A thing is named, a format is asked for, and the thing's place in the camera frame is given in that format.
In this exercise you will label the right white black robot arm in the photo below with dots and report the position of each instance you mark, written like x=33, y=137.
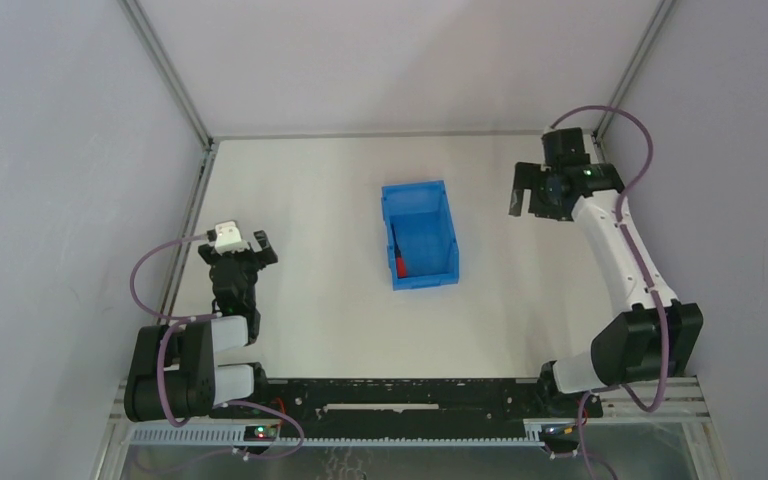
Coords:
x=532, y=292

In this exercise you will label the red handled screwdriver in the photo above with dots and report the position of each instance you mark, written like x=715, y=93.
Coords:
x=401, y=269

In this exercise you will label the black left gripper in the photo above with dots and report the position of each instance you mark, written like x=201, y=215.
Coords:
x=239, y=259

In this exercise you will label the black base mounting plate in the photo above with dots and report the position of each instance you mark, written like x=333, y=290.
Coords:
x=422, y=407

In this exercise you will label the aluminium frame rail left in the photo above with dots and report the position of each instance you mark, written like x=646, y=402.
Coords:
x=149, y=38

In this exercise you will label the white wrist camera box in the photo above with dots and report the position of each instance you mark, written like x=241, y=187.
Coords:
x=226, y=237

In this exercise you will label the grey cable duct strip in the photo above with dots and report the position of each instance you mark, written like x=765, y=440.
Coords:
x=240, y=435

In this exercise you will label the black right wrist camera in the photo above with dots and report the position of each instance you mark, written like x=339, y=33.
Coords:
x=565, y=148

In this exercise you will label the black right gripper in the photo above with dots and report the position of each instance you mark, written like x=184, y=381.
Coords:
x=533, y=191

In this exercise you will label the blue plastic bin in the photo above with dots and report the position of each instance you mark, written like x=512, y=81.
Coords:
x=425, y=232

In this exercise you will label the aluminium frame rail right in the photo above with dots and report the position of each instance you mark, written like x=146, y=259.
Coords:
x=651, y=34

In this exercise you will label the aluminium frame rail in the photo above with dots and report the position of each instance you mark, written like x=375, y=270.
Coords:
x=651, y=34
x=149, y=38

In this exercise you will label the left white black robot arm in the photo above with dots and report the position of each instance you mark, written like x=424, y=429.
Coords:
x=174, y=374

